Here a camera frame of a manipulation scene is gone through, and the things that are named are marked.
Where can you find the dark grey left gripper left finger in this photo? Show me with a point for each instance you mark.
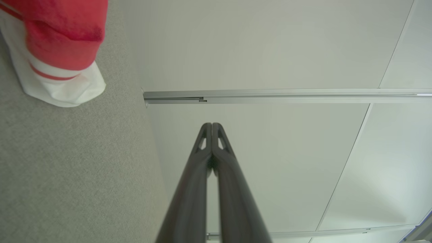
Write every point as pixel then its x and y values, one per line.
pixel 189 195

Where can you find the grey metal partition post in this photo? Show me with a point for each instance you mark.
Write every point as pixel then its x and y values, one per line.
pixel 287 96

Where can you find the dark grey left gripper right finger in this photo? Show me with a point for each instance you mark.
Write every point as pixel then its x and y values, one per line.
pixel 236 202

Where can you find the red Bulls basketball jersey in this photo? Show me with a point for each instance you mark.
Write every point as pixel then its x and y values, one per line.
pixel 60 40

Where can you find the grey metal frame piece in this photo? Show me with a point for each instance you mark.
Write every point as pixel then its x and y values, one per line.
pixel 422 231

